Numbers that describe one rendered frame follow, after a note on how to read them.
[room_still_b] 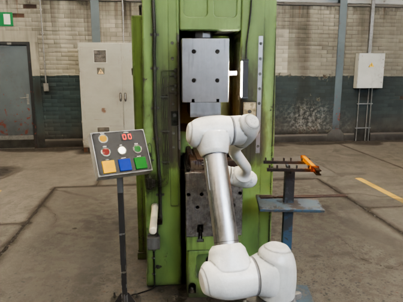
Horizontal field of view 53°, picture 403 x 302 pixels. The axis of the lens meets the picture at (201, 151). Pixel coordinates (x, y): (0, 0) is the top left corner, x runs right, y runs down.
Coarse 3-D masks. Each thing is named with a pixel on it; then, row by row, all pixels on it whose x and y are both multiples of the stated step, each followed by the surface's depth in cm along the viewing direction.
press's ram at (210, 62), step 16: (192, 48) 252; (208, 48) 252; (224, 48) 253; (192, 64) 254; (208, 64) 254; (224, 64) 255; (192, 80) 256; (208, 80) 256; (224, 80) 257; (192, 96) 257; (208, 96) 258; (224, 96) 259
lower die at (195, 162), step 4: (196, 148) 304; (196, 152) 288; (188, 156) 287; (192, 156) 278; (196, 156) 274; (200, 156) 274; (188, 160) 288; (192, 160) 267; (196, 160) 267; (200, 160) 266; (192, 164) 266; (196, 164) 266; (200, 164) 267; (192, 168) 267; (196, 168) 267; (200, 168) 267
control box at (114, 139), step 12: (96, 132) 241; (108, 132) 245; (120, 132) 248; (132, 132) 252; (96, 144) 239; (108, 144) 242; (120, 144) 245; (132, 144) 249; (144, 144) 253; (96, 156) 236; (108, 156) 239; (120, 156) 243; (132, 156) 246; (96, 168) 236; (132, 168) 243; (144, 168) 247; (96, 180) 239
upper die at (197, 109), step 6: (192, 102) 258; (198, 102) 259; (204, 102) 259; (210, 102) 259; (216, 102) 260; (192, 108) 259; (198, 108) 259; (204, 108) 260; (210, 108) 260; (216, 108) 260; (192, 114) 260; (198, 114) 260; (204, 114) 260; (210, 114) 261; (216, 114) 261
